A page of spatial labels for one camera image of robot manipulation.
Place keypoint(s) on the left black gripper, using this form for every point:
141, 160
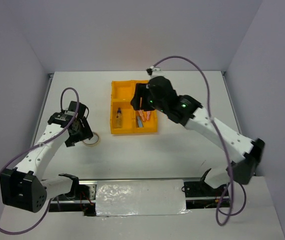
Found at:
86, 133

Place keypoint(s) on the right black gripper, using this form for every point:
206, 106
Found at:
141, 90

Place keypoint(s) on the masking tape roll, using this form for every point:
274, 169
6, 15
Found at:
93, 141

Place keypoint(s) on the small spray bottle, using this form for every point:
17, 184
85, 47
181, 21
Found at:
118, 119

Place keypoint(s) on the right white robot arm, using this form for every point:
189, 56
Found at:
243, 154

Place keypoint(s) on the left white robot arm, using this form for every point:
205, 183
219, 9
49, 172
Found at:
24, 187

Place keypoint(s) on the yellow four-compartment tray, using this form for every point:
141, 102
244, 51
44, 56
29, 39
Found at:
122, 93

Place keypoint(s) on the silver foil sheet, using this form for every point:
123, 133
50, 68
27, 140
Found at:
140, 198

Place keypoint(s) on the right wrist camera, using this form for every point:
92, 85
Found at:
154, 72

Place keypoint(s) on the metal base rail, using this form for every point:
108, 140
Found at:
198, 196

